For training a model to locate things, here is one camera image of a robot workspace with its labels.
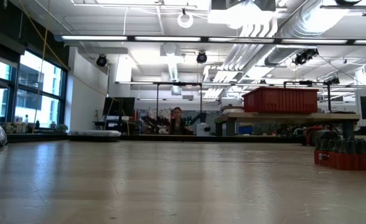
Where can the person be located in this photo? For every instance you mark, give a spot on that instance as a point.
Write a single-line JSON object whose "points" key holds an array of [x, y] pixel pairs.
{"points": [[177, 119]]}

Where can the white appliance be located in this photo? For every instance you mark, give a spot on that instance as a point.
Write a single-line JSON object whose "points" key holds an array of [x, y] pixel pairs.
{"points": [[204, 129]]}

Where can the black ceiling spotlight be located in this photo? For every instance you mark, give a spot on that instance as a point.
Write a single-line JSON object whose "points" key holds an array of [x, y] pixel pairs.
{"points": [[201, 57], [101, 60]]}

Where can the blue box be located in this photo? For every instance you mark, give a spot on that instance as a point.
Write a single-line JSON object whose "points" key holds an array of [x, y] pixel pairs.
{"points": [[245, 129]]}

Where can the black beam with light strips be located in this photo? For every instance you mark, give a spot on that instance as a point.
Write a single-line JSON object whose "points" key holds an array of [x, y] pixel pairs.
{"points": [[204, 39]]}

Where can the white flat tray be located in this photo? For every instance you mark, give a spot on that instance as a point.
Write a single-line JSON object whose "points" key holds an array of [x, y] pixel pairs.
{"points": [[94, 133]]}

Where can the red plastic crate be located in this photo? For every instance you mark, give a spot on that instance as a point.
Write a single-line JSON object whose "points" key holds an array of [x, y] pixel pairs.
{"points": [[280, 100]]}

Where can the wooden workbench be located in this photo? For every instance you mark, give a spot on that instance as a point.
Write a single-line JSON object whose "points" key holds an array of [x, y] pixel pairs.
{"points": [[294, 116]]}

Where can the white ceiling unit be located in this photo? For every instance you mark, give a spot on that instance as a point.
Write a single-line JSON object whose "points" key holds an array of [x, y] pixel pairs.
{"points": [[241, 15]]}

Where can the small potted plant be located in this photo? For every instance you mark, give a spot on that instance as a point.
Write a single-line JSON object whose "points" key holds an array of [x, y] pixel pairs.
{"points": [[61, 127]]}

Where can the grey and red clamp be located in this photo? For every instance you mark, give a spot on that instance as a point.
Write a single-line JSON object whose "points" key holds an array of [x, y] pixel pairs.
{"points": [[321, 135]]}

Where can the large glass window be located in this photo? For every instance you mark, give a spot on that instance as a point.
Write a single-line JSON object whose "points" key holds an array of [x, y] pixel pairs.
{"points": [[39, 81]]}

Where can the red bit holder block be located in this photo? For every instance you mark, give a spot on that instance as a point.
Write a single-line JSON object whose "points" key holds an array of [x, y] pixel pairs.
{"points": [[347, 160]]}

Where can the black gantry frame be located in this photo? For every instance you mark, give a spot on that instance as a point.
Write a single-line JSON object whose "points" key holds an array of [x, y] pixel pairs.
{"points": [[328, 96], [179, 83]]}

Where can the black ceiling camera rig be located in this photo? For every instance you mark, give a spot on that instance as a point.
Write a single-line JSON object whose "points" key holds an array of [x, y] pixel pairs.
{"points": [[305, 56]]}

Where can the silver ventilation duct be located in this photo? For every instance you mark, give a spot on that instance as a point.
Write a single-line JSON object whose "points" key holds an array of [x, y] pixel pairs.
{"points": [[297, 21]]}

